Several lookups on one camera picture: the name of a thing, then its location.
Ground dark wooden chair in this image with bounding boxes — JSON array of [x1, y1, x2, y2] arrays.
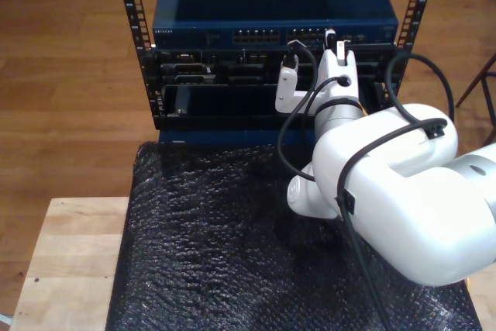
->
[[455, 53, 496, 146]]

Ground black bubble-wrap mat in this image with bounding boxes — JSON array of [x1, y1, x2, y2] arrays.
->
[[105, 140, 484, 331]]

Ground black camera cable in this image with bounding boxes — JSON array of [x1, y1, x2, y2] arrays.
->
[[281, 39, 455, 331]]

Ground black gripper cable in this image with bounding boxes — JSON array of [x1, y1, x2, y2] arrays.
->
[[277, 74, 352, 183]]

